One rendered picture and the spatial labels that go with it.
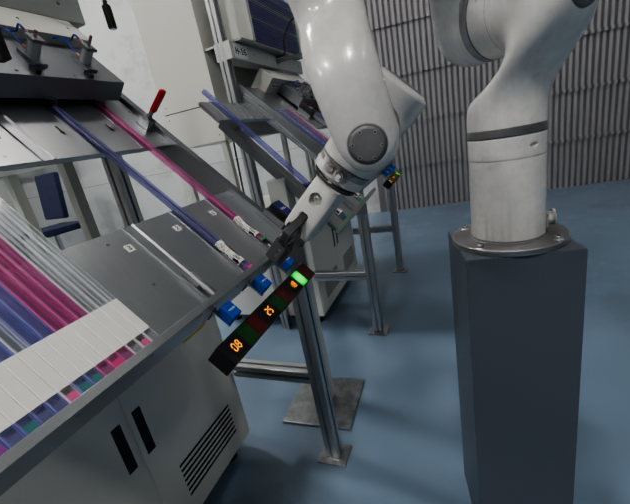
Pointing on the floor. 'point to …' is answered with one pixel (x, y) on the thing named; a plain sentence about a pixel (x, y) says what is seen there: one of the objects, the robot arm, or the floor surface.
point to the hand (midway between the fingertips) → (287, 247)
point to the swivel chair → (54, 206)
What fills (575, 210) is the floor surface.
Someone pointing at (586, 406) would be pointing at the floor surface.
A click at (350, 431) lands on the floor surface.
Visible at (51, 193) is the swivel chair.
